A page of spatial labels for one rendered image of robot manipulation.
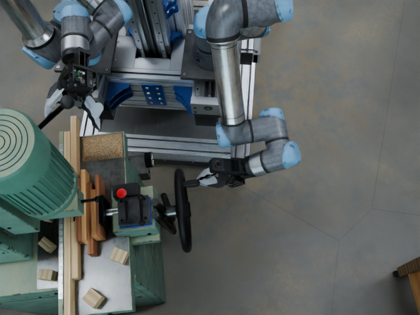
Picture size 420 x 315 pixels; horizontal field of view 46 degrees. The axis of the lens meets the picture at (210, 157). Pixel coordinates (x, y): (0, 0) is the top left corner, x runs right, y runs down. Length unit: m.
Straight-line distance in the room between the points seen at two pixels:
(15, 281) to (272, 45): 1.91
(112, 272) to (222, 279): 0.96
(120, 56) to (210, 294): 1.19
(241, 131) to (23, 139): 0.68
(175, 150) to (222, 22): 1.18
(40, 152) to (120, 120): 1.45
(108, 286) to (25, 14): 0.90
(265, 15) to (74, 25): 0.52
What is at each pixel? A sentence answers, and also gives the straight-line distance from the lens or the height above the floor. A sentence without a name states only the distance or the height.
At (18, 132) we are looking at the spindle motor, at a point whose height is 1.50.
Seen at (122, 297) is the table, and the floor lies 0.90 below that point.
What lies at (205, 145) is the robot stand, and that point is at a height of 0.23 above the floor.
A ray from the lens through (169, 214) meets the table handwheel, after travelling 1.71.
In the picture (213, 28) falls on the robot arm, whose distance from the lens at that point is 1.39.
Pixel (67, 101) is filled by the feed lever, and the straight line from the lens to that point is 1.26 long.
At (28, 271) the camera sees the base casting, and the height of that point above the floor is 0.80.
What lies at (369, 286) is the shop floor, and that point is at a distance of 2.57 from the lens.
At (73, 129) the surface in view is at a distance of 1.76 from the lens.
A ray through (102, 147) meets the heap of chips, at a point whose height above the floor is 0.94.
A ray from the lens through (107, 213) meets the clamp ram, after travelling 1.61.
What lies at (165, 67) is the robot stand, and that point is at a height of 0.73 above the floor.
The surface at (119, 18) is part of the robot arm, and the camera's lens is 1.57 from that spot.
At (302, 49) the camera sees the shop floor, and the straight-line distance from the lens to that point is 2.98.
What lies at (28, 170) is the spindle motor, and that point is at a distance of 1.13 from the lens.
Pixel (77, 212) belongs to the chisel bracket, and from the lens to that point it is 1.54.
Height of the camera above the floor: 2.47
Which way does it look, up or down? 69 degrees down
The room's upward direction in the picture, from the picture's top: 6 degrees counter-clockwise
